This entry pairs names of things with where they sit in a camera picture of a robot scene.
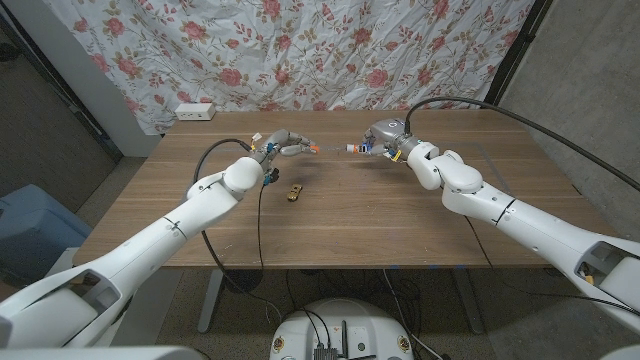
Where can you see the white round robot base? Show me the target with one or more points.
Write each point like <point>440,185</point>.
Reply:
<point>345,320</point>

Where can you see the black round floor object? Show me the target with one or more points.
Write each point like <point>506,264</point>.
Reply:
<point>242,282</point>

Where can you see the gold toy car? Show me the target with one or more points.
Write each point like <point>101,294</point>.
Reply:
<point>294,193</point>

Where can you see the black backdrop stand pole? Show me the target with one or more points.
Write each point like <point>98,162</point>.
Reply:
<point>515,52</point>

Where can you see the floral backdrop cloth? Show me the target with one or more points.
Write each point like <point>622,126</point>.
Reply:
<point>300,50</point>

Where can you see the blue plastic bin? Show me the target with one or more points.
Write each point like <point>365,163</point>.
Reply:
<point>35,225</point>

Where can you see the grey table leg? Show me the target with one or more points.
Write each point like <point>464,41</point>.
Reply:
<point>470,305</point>

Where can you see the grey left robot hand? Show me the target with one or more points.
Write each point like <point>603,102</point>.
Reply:
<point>282,145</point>

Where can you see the white power strip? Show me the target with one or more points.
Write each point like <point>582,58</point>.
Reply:
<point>195,111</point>

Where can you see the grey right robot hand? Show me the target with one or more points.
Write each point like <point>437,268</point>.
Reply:
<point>395,137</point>

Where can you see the glue stick with blue label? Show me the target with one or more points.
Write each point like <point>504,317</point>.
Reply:
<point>352,148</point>

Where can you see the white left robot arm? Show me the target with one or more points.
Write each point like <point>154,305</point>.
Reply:
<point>160,235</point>

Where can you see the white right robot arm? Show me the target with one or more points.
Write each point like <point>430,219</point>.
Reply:
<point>540,230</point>

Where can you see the white table leg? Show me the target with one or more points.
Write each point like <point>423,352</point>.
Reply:
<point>210,300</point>

